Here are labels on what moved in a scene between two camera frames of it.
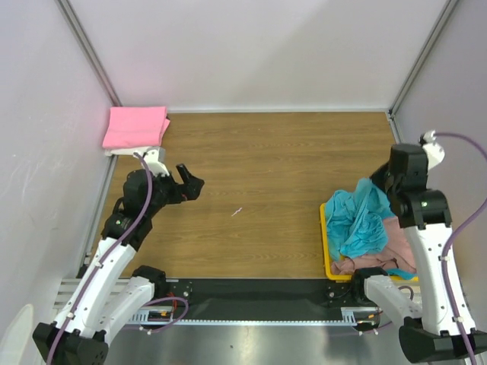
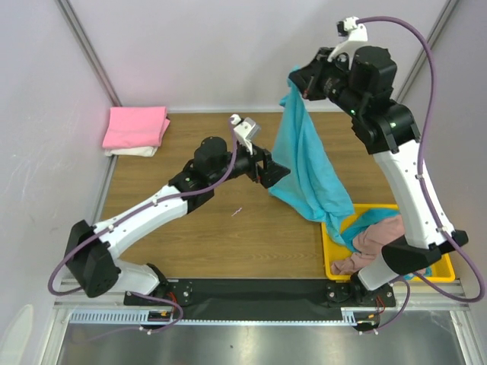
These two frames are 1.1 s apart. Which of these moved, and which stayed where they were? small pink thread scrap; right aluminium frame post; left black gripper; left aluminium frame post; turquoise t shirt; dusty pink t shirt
Moved: turquoise t shirt; left black gripper
Stayed: dusty pink t shirt; small pink thread scrap; right aluminium frame post; left aluminium frame post
